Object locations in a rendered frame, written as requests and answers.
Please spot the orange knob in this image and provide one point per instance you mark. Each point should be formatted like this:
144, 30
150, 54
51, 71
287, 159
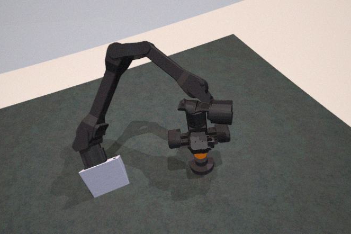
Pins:
200, 156

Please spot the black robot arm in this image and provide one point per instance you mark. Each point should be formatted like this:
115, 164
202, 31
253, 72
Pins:
89, 133

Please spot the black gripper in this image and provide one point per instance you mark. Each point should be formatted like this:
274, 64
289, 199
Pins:
220, 132

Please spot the dark grey round pedestal with silver shaft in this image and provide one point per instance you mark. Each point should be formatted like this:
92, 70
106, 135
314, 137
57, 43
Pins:
201, 166

